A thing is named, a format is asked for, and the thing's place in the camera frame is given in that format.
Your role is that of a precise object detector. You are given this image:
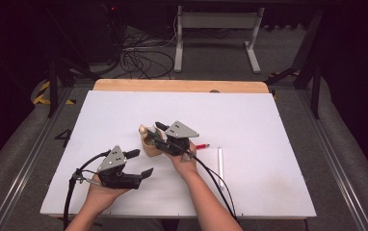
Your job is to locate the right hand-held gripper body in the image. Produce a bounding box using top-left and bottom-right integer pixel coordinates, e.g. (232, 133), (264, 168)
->
(154, 120), (200, 162)

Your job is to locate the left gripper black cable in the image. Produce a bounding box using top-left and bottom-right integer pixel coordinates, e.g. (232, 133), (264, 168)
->
(62, 148), (113, 230)

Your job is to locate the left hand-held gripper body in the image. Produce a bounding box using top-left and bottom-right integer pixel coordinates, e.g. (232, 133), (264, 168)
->
(82, 144), (144, 191)

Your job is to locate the white board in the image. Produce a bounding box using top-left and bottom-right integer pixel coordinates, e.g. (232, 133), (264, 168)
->
(39, 90), (317, 219)

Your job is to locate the bundle of black floor cables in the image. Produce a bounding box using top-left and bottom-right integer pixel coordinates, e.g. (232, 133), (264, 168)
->
(113, 13), (176, 80)

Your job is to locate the aluminium rail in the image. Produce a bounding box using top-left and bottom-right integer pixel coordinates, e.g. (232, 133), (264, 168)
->
(296, 88), (368, 231)
(0, 86), (74, 231)

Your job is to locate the wooden pen holder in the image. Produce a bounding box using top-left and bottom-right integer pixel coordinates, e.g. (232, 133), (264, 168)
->
(138, 124), (167, 158)

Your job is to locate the silver pen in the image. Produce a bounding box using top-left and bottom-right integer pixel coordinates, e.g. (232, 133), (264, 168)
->
(217, 146), (225, 191)

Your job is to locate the white metal stand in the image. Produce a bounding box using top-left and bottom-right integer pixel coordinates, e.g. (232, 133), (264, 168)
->
(173, 5), (266, 74)

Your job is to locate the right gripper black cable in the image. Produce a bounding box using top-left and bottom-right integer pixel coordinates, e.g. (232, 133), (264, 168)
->
(190, 155), (238, 222)

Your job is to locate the person's left hand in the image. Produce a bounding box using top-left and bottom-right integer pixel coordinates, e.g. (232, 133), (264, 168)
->
(87, 177), (132, 215)

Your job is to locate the person's right hand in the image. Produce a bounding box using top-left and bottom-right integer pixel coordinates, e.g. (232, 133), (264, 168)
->
(167, 141), (199, 181)

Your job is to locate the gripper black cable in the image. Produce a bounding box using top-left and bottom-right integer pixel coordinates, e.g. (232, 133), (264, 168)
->
(62, 148), (113, 230)
(190, 155), (238, 222)

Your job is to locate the black metal stand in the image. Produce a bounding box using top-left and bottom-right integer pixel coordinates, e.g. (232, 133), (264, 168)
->
(45, 59), (101, 118)
(265, 9), (323, 119)

